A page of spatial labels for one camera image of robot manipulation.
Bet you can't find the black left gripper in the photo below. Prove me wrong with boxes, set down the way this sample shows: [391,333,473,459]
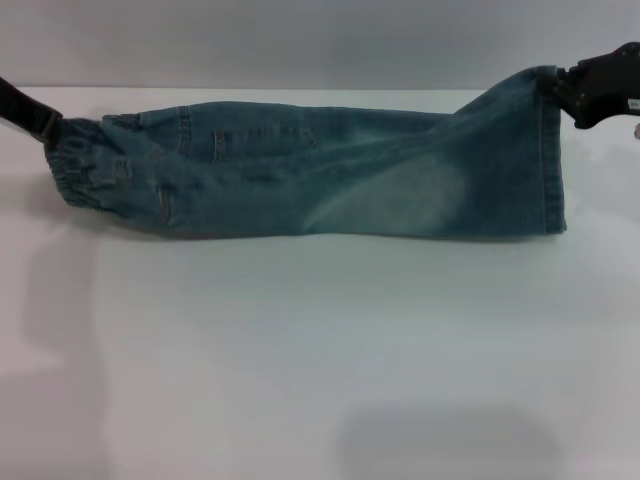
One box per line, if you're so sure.
[0,74,65,147]

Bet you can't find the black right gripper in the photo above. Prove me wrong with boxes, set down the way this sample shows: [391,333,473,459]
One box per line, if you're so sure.
[544,42,640,131]

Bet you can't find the blue denim shorts with print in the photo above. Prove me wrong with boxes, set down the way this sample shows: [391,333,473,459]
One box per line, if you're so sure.
[45,63,569,240]

